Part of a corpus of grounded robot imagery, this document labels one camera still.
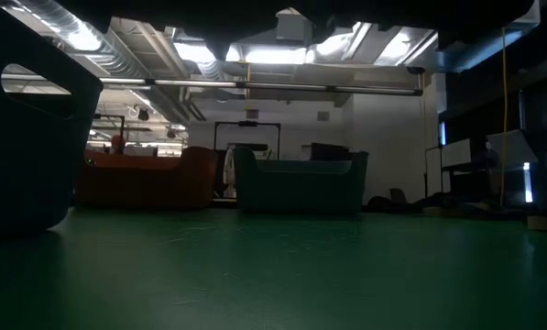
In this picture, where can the ribbed silver ventilation duct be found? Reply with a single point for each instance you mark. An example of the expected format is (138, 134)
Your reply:
(117, 66)

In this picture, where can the orange plastic basket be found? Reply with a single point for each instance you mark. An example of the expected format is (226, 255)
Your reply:
(149, 188)

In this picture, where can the white panel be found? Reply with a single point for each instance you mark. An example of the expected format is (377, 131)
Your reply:
(456, 153)

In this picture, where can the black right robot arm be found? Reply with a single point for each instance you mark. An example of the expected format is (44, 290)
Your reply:
(461, 14)

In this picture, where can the blue-grey plastic basket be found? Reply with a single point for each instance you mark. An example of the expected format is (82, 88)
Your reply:
(25, 160)

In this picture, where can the white hanging cloth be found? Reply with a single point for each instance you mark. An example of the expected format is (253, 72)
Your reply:
(229, 167)

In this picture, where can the long metal ceiling pipe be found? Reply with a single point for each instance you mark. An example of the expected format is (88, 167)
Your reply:
(277, 85)

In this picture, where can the green table mat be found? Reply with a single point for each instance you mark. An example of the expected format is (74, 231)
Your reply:
(273, 275)

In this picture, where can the black monitor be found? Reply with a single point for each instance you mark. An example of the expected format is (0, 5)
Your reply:
(330, 152)

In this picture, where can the black metal frame stand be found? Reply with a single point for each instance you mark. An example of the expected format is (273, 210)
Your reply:
(122, 135)
(248, 124)

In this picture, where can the person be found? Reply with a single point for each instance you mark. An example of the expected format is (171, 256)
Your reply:
(117, 143)

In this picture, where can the teal plastic basket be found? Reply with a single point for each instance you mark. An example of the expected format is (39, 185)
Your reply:
(300, 192)

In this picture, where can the blue ceiling beam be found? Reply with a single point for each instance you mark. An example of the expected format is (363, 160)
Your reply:
(470, 55)

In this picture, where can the grey ceiling box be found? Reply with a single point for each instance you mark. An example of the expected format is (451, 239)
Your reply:
(291, 27)

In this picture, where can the ceiling light panel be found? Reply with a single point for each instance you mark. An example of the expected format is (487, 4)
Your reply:
(275, 56)
(195, 52)

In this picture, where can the grey wall plate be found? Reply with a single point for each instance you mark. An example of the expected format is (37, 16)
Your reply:
(252, 113)
(323, 116)

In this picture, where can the grey panel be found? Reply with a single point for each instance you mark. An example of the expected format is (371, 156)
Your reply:
(511, 149)

